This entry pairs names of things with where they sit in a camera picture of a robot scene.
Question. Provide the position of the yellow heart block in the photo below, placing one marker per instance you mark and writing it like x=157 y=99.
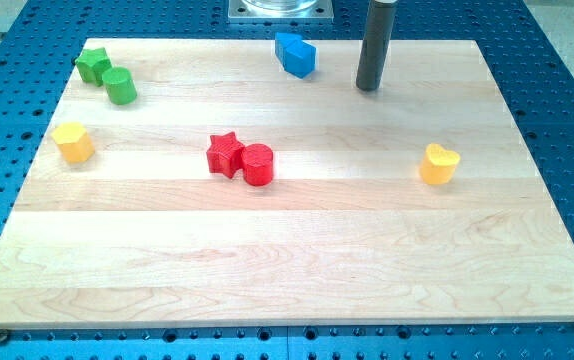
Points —
x=438 y=164

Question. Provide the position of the red cylinder block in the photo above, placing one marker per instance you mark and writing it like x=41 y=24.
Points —
x=257 y=164

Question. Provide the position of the red star block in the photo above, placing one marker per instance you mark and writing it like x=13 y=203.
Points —
x=224 y=154

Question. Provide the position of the light wooden board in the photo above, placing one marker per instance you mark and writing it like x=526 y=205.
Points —
x=142 y=234

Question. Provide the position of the blue pentagon block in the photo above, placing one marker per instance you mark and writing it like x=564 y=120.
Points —
x=299 y=59

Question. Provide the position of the blue block behind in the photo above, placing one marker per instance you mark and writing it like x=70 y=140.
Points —
x=282 y=41

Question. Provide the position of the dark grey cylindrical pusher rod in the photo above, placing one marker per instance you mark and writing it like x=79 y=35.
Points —
x=378 y=30

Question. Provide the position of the green cylinder block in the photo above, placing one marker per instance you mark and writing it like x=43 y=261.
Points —
x=119 y=85

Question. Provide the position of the yellow hexagon block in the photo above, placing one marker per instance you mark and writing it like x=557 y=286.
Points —
x=73 y=141

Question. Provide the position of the green star block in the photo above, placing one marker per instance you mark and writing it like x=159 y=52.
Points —
x=91 y=64

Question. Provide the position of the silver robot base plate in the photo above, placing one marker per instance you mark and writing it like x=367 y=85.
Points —
x=279 y=11

